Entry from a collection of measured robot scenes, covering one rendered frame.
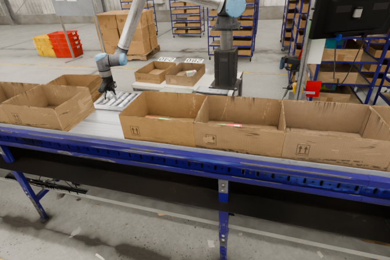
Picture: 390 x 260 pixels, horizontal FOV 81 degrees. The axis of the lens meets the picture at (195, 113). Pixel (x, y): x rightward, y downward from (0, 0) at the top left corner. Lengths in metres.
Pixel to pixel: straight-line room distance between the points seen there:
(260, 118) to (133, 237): 1.27
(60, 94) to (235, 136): 1.26
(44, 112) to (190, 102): 0.81
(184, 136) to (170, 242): 0.99
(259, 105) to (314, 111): 0.27
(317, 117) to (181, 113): 0.73
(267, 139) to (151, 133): 0.55
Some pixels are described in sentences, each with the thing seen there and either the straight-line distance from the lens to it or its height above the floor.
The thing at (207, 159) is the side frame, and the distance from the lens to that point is 1.05.
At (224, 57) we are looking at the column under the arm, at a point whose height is 1.03.
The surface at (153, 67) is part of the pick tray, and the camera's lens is 2.67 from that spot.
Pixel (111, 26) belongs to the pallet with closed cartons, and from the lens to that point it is 6.05.
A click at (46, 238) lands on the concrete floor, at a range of 2.24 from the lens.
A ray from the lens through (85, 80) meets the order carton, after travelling 2.37.
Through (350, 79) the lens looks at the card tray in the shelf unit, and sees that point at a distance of 2.43.
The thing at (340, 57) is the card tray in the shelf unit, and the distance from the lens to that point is 2.34.
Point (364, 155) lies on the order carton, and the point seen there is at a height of 0.97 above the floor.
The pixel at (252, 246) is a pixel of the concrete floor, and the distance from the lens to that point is 1.86.
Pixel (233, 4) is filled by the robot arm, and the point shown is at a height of 1.45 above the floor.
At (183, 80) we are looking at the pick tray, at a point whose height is 0.81.
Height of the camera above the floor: 1.60
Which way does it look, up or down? 30 degrees down
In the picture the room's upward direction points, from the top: 4 degrees counter-clockwise
